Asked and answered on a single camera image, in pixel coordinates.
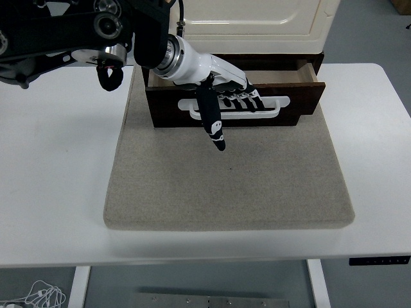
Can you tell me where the beige fabric mat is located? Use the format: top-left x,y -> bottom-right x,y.
103,65 -> 356,232

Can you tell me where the dark brown wooden drawer housing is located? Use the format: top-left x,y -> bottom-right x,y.
141,53 -> 324,128

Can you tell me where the cream plastic cabinet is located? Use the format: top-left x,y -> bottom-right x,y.
168,0 -> 340,55

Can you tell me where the white cable bundle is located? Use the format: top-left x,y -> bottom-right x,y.
0,280 -> 67,308

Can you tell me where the white table leg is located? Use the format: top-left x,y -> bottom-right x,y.
66,266 -> 92,308
306,259 -> 332,308

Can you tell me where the black table control panel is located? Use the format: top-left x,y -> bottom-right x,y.
349,255 -> 411,266

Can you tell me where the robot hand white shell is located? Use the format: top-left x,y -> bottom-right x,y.
160,37 -> 267,153

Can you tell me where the brown cardboard box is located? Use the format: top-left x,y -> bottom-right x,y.
389,0 -> 411,15

